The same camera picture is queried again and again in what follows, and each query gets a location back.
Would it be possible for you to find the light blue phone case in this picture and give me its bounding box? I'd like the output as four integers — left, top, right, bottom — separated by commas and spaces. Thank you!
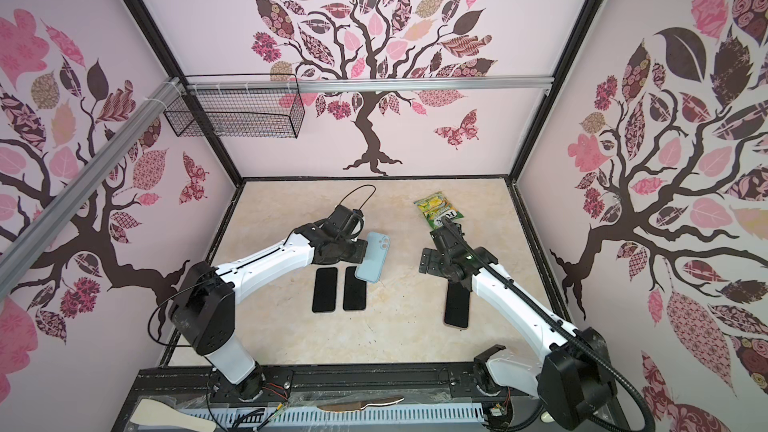
355, 232, 391, 283

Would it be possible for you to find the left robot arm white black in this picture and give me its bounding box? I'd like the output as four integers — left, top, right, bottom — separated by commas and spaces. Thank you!
170, 223, 370, 401

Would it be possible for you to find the aluminium rail left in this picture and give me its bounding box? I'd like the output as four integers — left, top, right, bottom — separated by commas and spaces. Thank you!
1, 77, 184, 297

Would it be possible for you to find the wooden spatula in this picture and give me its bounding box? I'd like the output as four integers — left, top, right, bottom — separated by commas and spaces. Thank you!
129, 398, 217, 432

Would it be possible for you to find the green snack packet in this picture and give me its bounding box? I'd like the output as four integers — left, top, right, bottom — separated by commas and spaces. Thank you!
414, 192, 464, 230

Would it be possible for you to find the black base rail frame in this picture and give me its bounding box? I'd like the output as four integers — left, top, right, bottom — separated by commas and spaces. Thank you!
111, 362, 559, 431

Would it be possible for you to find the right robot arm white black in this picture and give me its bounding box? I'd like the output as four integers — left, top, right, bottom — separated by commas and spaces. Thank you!
419, 219, 617, 430

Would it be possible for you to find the black wire basket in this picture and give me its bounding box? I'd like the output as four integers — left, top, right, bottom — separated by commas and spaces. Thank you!
164, 72, 305, 139

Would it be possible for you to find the white slotted cable duct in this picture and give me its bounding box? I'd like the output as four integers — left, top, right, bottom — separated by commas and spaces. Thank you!
179, 403, 485, 429

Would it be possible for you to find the black phone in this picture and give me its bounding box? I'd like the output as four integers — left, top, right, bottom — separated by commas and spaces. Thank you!
443, 282, 471, 329
342, 266, 367, 312

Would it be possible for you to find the dark blue phone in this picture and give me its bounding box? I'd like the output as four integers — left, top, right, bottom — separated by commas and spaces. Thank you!
311, 267, 338, 314

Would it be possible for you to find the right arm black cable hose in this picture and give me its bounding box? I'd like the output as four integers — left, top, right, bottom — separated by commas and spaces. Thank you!
440, 215, 656, 432

